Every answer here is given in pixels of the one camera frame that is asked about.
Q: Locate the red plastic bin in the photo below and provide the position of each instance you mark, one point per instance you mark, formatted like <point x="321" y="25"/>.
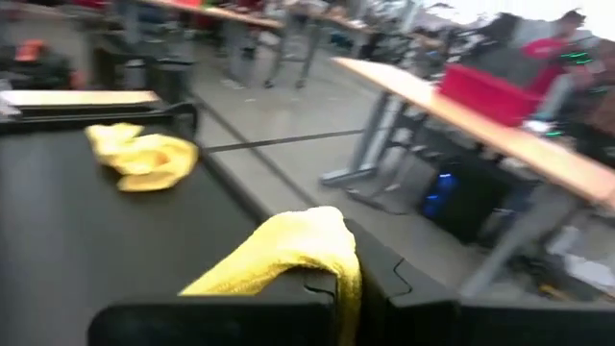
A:
<point x="485" y="96"/>

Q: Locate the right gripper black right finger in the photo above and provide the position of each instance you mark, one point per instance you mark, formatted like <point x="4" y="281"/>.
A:
<point x="408" y="322"/>

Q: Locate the orange vacuum cleaner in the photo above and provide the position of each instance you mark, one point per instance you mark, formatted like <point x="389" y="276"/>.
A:
<point x="29" y="50"/>

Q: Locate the yellow microfiber towel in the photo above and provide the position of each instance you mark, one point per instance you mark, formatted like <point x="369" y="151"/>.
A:
<point x="298" y="240"/>
<point x="144" y="158"/>

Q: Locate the person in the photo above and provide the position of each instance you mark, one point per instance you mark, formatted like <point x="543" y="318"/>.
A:
<point x="543" y="48"/>
<point x="499" y="33"/>

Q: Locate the grey desk leg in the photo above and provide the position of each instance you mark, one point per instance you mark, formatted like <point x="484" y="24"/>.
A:
<point x="519" y="240"/>
<point x="372" y="139"/>

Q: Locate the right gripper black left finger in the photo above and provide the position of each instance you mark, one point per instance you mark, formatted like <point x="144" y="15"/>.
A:
<point x="216" y="322"/>

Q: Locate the wooden desk top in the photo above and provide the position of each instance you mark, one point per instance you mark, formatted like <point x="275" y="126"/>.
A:
<point x="528" y="154"/>
<point x="240" y="17"/>

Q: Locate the black computer with blue light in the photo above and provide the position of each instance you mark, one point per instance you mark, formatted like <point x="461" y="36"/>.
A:
<point x="461" y="206"/>

